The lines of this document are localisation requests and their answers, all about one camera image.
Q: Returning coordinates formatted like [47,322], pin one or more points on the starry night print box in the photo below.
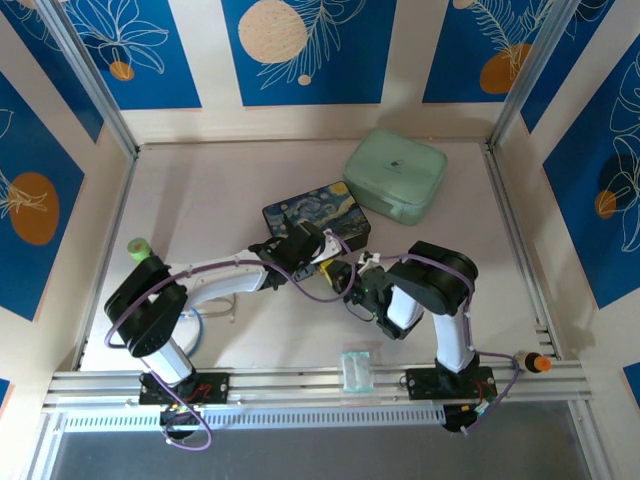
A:
[320,212]

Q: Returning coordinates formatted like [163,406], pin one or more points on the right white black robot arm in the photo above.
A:
[452,340]

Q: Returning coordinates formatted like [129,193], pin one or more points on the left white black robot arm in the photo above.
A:
[225,280]

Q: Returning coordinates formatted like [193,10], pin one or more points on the clear plastic packet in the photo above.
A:
[356,371]

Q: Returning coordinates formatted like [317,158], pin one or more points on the mint green zip case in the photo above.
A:
[397,172]

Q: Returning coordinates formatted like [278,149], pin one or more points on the green cylindrical tube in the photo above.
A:
[137,248]

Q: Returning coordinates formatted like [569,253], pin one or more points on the orange capped black knob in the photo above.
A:
[534,362]

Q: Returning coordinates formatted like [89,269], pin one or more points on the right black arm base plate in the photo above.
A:
[425,384]

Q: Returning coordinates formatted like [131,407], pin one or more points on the aluminium mounting rail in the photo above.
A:
[310,385]

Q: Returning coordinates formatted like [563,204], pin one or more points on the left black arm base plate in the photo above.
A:
[210,387]

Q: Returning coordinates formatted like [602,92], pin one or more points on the blue floral wall panel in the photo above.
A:
[480,50]
[145,55]
[35,200]
[595,175]
[310,50]

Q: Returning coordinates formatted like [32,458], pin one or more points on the aluminium frame post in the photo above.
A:
[535,70]
[85,75]

